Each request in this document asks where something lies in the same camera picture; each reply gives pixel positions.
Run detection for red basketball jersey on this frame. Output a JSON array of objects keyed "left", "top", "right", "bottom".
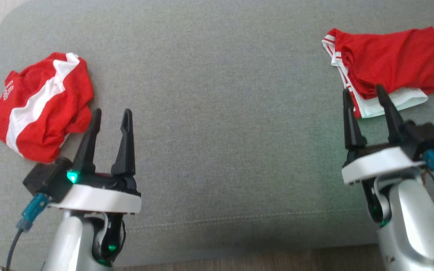
[{"left": 322, "top": 26, "right": 434, "bottom": 119}]

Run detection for left camera cable blue connector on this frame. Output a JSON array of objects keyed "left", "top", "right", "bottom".
[{"left": 5, "top": 193, "right": 50, "bottom": 271}]

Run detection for red shorts with white stripe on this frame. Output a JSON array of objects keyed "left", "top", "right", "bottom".
[{"left": 0, "top": 52, "right": 94, "bottom": 163}]

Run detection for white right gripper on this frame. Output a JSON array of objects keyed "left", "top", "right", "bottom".
[{"left": 341, "top": 84, "right": 426, "bottom": 186}]

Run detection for grey sofa seat cushion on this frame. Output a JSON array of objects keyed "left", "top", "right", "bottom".
[{"left": 0, "top": 0, "right": 434, "bottom": 271}]

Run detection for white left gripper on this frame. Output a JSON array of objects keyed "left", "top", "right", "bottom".
[{"left": 47, "top": 108, "right": 142, "bottom": 215}]

